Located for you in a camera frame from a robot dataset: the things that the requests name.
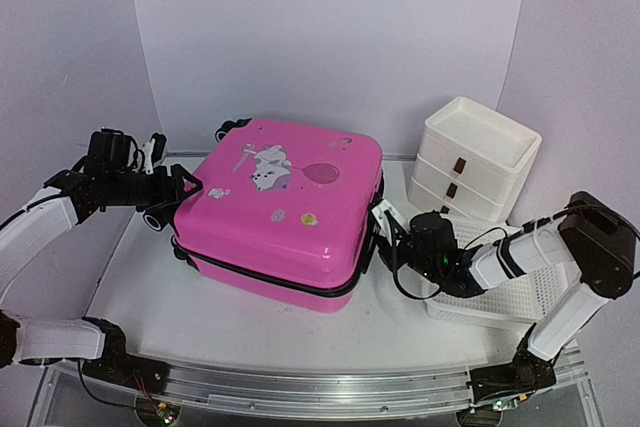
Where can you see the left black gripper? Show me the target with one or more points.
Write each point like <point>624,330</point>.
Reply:
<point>174,195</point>

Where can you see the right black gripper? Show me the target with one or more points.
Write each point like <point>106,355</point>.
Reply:
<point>385,253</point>

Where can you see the pink cartoon child suitcase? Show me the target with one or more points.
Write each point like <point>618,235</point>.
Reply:
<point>281,210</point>

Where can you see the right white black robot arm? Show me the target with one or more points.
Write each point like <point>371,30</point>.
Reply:
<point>588,239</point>

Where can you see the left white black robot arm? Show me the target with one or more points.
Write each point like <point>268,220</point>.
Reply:
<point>52,212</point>

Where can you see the white three-drawer storage cabinet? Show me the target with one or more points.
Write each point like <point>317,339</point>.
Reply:
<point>472,162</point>

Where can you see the white perforated plastic basket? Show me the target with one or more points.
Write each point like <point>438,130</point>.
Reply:
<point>514,303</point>

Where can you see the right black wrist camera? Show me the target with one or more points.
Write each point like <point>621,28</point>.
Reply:
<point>431,233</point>

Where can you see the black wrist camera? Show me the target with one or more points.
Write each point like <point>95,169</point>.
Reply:
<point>111,148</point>
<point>431,233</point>

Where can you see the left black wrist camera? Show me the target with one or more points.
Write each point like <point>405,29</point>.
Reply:
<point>111,148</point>

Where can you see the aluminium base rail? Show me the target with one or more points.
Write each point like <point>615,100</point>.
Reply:
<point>67,398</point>

